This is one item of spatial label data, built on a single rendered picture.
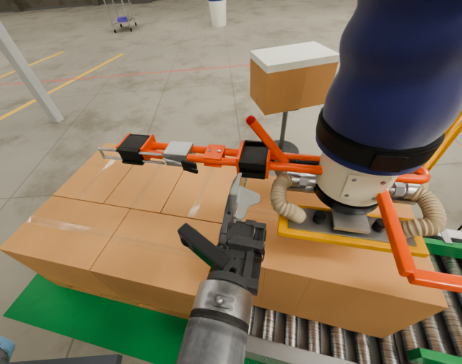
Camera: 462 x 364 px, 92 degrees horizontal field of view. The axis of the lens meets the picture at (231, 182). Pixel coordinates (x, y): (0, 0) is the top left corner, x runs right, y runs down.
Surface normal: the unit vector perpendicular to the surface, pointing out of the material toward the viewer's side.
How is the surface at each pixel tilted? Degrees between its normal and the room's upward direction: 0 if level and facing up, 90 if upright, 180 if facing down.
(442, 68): 108
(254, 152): 0
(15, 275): 0
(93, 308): 0
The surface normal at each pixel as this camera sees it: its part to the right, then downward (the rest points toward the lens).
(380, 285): -0.06, -0.69
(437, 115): 0.08, 0.68
